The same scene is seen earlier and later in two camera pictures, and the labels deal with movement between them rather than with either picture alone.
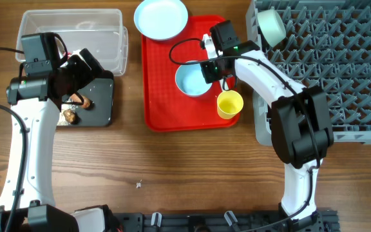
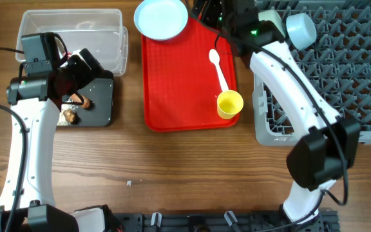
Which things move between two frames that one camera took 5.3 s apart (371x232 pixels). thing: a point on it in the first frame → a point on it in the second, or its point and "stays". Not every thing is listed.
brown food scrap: [71, 116] stays
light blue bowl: [190, 80] → [301, 30]
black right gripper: [210, 76] → [212, 6]
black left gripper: [85, 75] stays
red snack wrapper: [69, 54] stays
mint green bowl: [272, 26] stays
